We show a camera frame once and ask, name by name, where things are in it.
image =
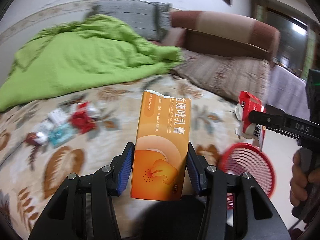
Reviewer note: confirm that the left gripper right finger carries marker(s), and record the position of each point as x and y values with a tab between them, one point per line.
254	215

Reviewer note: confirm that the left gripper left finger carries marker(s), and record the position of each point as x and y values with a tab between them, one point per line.
64	217

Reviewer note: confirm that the teal tissue pack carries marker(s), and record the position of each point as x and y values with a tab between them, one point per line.
61	134

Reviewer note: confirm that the orange medicine box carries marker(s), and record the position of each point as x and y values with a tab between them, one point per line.
161	147

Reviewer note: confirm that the dark red candy wrapper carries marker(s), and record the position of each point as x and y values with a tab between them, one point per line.
31	139

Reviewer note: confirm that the blue white box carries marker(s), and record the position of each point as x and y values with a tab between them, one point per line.
43	132

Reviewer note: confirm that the person's right hand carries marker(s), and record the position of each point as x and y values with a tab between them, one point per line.
299	181

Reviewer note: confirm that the lavender cloth covered table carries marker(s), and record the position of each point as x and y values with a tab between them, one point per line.
287	93

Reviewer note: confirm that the red plastic basket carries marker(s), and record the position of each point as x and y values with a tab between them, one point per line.
244	157

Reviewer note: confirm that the leaf pattern bed blanket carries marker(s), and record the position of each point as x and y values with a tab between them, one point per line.
30	175

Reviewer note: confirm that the brown striped pillow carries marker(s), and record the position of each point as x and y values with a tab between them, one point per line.
225	76

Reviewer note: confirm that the white medicine box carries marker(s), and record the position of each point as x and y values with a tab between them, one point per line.
57	116

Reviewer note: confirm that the red white crumpled packet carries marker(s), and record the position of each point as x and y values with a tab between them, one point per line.
88	108

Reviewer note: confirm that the brown beige headboard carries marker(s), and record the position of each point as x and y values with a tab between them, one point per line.
222	34

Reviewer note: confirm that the green quilt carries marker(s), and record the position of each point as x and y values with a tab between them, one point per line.
101	50

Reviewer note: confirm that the grey quilted pillow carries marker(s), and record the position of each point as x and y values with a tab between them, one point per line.
150	20

